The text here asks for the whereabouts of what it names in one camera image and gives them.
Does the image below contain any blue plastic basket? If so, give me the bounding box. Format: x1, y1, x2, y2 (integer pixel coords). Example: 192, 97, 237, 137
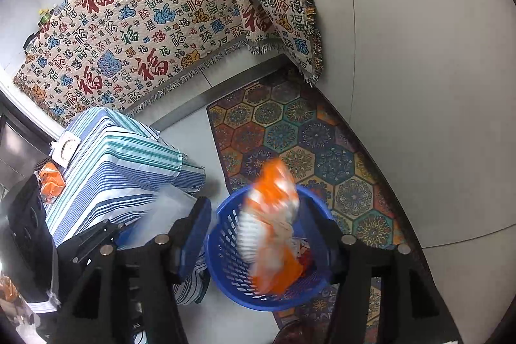
205, 183, 343, 313

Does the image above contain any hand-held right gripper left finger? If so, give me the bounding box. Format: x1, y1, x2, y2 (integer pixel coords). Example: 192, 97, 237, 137
56, 197, 212, 344

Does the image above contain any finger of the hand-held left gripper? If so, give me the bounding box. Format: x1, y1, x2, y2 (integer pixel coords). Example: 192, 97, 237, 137
58, 219, 125, 264

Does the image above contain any hexagon patterned rug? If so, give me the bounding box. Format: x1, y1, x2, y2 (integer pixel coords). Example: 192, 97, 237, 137
206, 77, 406, 332

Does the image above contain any wide printed blanket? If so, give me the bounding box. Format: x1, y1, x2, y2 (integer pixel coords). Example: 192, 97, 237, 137
12, 0, 251, 127

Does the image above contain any white red carton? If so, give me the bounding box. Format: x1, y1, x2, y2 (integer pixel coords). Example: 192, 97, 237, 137
50, 130, 83, 167

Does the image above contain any narrow printed blanket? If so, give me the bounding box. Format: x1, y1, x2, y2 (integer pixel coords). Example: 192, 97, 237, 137
213, 0, 325, 87

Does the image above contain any blue green striped tablecloth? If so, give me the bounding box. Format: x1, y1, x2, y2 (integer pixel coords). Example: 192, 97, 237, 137
34, 106, 210, 306

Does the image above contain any dark red round object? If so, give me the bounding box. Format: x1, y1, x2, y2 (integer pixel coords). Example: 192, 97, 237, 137
274, 318, 335, 344

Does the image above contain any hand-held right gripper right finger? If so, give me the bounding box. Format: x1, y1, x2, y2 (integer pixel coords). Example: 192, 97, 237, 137
296, 201, 460, 344

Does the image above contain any orange wrapper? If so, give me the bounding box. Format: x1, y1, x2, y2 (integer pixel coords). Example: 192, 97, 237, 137
35, 162, 67, 205

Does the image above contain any orange white snack bag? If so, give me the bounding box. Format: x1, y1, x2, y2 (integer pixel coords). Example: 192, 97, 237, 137
236, 158, 303, 294

